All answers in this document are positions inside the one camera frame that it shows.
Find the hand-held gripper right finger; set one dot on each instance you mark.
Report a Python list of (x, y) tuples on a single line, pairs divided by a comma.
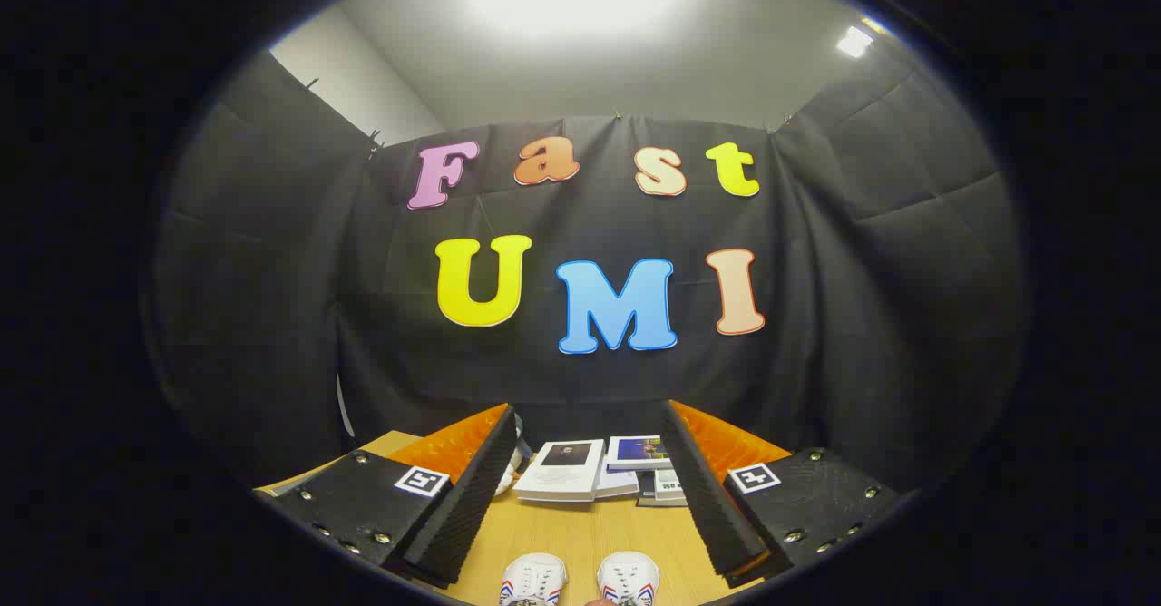
[(707, 497)]

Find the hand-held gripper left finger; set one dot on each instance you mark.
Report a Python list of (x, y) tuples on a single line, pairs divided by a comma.
[(472, 497)]

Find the white canvas shoe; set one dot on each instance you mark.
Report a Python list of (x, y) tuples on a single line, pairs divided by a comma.
[(628, 577), (533, 579)]

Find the teal cover book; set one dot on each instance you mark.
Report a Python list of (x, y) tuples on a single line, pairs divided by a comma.
[(669, 486)]

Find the dark grey book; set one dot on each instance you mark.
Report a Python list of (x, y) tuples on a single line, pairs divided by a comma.
[(645, 490)]

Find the penguin plush toy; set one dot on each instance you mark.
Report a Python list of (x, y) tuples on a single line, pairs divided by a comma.
[(518, 447)]

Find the blue cover book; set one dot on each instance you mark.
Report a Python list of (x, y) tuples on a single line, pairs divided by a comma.
[(635, 452)]

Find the thin white book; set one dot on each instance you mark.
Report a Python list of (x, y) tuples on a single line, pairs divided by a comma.
[(617, 482)]

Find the large white book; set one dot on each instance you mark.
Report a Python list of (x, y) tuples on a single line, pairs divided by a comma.
[(562, 474)]

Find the small ceiling light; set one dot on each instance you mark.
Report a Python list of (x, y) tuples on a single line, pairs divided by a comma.
[(853, 42)]

